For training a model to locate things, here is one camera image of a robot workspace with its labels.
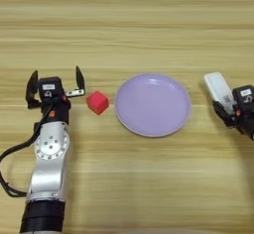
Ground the purple round plate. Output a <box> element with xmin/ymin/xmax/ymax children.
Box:
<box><xmin>114</xmin><ymin>73</ymin><xmax>192</xmax><ymax>138</ymax></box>

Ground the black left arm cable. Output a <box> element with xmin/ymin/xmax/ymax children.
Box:
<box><xmin>0</xmin><ymin>107</ymin><xmax>56</xmax><ymax>198</ymax></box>

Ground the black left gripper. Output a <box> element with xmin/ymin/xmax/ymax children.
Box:
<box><xmin>25</xmin><ymin>65</ymin><xmax>86</xmax><ymax>126</ymax></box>

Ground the white rectangular remote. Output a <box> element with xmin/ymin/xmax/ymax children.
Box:
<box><xmin>203</xmin><ymin>71</ymin><xmax>236</xmax><ymax>115</ymax></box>

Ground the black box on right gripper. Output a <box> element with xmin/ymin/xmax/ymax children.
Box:
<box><xmin>232</xmin><ymin>84</ymin><xmax>254</xmax><ymax>107</ymax></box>

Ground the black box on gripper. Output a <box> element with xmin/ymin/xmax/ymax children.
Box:
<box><xmin>38</xmin><ymin>76</ymin><xmax>64</xmax><ymax>99</ymax></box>
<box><xmin>232</xmin><ymin>84</ymin><xmax>254</xmax><ymax>107</ymax></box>

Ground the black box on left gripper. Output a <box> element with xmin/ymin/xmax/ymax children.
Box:
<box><xmin>38</xmin><ymin>76</ymin><xmax>64</xmax><ymax>99</ymax></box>

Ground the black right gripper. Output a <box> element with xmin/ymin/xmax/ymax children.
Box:
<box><xmin>212</xmin><ymin>100</ymin><xmax>254</xmax><ymax>140</ymax></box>

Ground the red cube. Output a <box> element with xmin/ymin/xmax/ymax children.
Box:
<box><xmin>85</xmin><ymin>90</ymin><xmax>110</xmax><ymax>116</ymax></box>

